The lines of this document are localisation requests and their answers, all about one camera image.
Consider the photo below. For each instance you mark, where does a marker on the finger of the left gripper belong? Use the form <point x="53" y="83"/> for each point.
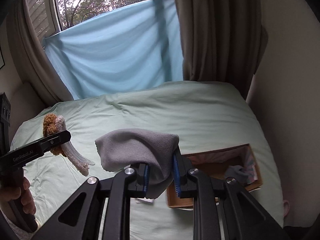
<point x="19" y="157"/>

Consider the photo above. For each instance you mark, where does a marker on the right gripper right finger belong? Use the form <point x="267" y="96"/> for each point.
<point x="223" y="209"/>

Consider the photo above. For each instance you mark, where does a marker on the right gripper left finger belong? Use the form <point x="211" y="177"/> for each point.
<point x="98" y="208"/>

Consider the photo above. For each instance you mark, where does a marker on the white cloth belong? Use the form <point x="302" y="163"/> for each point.
<point x="145" y="200"/>

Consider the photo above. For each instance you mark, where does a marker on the grey microfibre cloth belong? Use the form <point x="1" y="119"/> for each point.
<point x="124" y="147"/>

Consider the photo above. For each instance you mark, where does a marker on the brown plush toy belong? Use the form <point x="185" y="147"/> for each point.
<point x="54" y="124"/>

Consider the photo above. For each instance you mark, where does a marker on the grey sock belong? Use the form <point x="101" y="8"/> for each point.
<point x="241" y="174"/>

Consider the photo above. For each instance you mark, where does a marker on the person's left hand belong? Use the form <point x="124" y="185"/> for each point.
<point x="13" y="193"/>

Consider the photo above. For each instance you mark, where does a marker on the patterned cardboard box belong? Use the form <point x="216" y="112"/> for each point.
<point x="214" y="163"/>

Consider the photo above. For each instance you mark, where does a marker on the beige headboard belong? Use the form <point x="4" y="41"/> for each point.
<point x="25" y="104"/>

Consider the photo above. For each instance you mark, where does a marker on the left brown curtain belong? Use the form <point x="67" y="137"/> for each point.
<point x="30" y="60"/>

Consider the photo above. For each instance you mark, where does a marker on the brown curtain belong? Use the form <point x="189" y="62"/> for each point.
<point x="30" y="60"/>
<point x="222" y="40"/>

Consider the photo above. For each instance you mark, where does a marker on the light blue hanging cloth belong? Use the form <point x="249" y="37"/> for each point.
<point x="131" y="48"/>

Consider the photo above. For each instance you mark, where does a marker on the right brown curtain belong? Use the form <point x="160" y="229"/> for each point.
<point x="222" y="40"/>

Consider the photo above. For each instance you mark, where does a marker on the framed wall picture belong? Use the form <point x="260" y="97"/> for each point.
<point x="2" y="63"/>

